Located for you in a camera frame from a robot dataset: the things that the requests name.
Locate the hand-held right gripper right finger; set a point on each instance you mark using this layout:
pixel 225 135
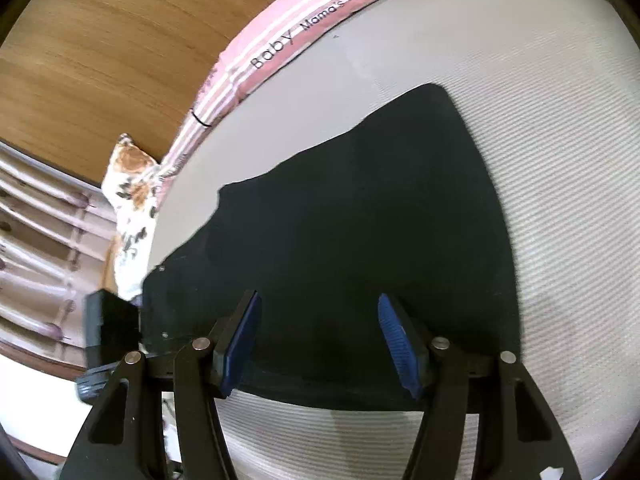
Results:
pixel 400 340

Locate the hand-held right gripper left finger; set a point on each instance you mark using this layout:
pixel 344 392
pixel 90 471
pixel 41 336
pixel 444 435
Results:
pixel 242 345

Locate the black pants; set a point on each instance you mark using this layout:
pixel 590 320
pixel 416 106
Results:
pixel 350 210

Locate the brown wooden ledge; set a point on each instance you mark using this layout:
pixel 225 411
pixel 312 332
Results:
pixel 35 357

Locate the white floral pillow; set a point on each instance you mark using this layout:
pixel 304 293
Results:
pixel 130 240

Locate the grey bed mat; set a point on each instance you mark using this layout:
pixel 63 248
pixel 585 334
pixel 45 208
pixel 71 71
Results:
pixel 550 160

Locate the wooden headboard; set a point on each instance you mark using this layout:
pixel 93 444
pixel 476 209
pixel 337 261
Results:
pixel 125 60

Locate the pink striped blanket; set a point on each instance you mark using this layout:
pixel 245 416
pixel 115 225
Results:
pixel 260 50

